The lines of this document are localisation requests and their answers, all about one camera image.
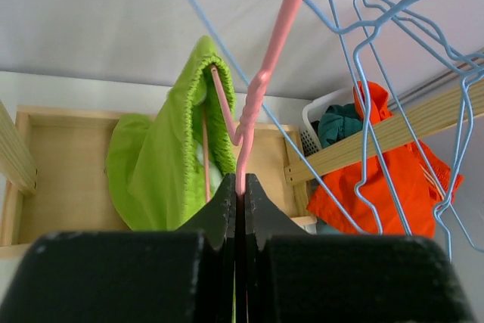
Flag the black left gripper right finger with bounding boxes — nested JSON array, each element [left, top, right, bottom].
[[245, 174, 476, 322]]

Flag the wooden clothes rack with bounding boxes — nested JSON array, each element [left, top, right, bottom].
[[0, 76, 484, 259]]

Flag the white plastic basket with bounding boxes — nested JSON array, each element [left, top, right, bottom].
[[299, 88, 354, 156]]

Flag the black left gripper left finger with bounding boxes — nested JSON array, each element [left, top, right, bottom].
[[1, 175, 236, 322]]

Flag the lime green shorts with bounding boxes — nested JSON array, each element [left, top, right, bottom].
[[106, 36, 236, 231]]

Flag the teal shorts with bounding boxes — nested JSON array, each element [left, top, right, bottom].
[[318, 104, 363, 148]]

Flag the pink wire hanger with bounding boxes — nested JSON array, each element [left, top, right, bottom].
[[210, 0, 303, 201]]

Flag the orange shorts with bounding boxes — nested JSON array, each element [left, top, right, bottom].
[[307, 87, 451, 238]]

